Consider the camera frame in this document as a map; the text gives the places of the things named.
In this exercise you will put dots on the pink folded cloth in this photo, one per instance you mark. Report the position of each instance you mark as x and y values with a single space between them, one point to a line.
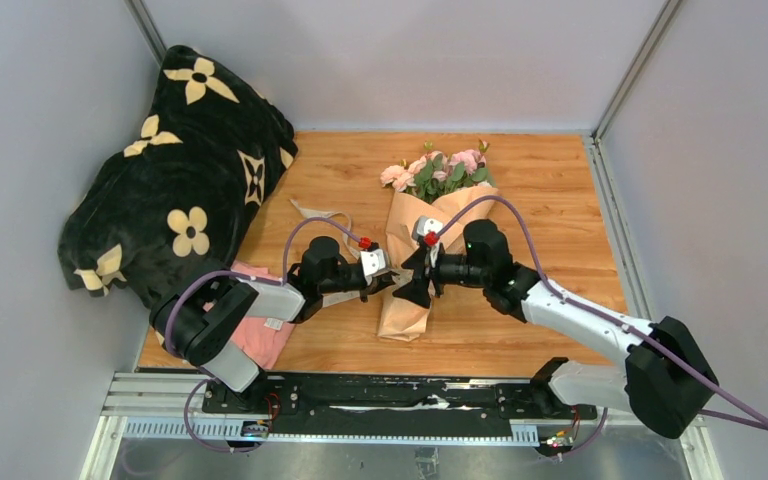
262 339

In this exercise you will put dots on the green and tan wrapping paper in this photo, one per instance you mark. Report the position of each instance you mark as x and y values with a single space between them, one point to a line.
401 319

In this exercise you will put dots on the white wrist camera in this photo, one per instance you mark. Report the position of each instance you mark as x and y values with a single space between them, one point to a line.
426 231
373 259

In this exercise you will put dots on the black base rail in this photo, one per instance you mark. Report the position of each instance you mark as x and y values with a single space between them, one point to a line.
294 407

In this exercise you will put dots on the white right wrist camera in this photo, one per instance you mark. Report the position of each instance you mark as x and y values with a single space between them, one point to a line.
426 231

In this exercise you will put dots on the black blanket with cream flowers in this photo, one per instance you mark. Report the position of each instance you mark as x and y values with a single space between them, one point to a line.
209 153

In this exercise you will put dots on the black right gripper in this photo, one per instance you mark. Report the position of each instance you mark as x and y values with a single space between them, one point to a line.
417 289

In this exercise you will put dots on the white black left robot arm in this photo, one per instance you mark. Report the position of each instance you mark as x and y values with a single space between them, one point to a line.
198 317

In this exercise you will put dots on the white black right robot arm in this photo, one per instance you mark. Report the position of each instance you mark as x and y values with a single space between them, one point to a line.
658 372

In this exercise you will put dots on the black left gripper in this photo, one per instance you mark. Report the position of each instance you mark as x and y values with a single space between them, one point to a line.
375 285

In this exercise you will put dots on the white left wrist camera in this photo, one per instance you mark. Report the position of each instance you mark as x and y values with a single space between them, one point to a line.
373 259

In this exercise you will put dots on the pink fake rose stem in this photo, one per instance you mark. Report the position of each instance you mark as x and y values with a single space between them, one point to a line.
460 170
400 179
428 174

